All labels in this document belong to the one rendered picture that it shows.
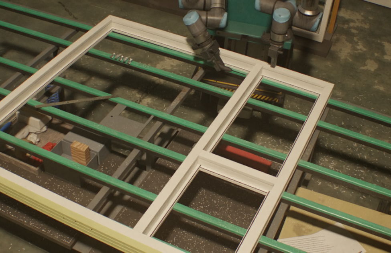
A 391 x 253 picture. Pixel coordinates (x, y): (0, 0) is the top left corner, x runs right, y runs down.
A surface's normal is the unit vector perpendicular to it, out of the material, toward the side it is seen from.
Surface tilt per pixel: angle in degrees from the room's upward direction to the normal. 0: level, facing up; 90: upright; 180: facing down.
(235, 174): 90
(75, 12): 0
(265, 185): 90
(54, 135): 0
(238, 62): 90
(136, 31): 90
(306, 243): 0
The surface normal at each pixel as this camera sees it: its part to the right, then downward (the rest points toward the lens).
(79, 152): -0.41, 0.58
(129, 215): 0.06, -0.75
